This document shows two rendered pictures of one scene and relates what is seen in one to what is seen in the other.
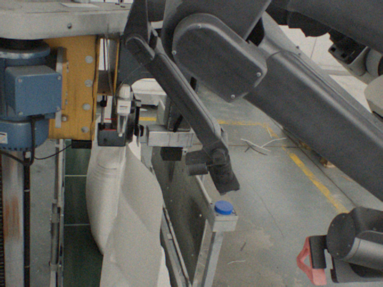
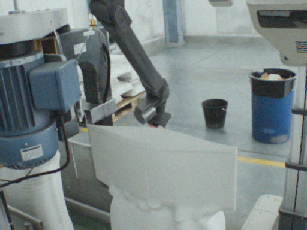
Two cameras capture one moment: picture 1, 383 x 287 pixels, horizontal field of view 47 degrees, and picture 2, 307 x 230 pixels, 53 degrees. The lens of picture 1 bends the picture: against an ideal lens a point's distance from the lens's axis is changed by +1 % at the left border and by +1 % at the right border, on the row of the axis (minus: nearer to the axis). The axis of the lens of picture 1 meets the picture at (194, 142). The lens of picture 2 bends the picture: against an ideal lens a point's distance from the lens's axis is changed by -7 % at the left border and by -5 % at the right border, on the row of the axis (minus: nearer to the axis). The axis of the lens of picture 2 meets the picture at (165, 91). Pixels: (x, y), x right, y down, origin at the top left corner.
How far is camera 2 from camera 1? 0.69 m
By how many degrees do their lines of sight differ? 39
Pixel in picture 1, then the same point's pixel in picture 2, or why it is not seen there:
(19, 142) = (51, 148)
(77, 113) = not seen: hidden behind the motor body
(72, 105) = not seen: hidden behind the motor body
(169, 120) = (99, 94)
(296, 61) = not seen: outside the picture
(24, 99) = (66, 91)
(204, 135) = (155, 80)
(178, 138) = (108, 107)
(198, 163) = (149, 108)
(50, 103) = (77, 91)
